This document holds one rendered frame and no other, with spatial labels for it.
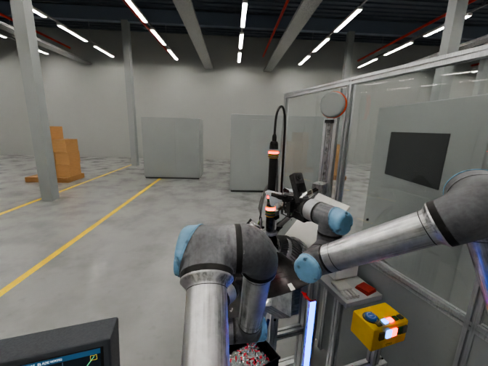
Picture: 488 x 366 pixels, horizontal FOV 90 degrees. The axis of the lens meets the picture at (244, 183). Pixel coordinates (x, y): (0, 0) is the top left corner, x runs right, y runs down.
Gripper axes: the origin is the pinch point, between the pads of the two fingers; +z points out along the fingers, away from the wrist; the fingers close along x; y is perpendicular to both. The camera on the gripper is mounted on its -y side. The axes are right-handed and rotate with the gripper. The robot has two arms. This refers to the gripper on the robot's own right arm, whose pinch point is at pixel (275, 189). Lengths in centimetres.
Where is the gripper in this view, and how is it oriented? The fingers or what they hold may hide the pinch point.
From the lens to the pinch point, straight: 102.9
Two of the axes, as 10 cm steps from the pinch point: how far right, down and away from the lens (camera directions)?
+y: -0.3, 9.7, 2.2
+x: 8.8, -0.8, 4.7
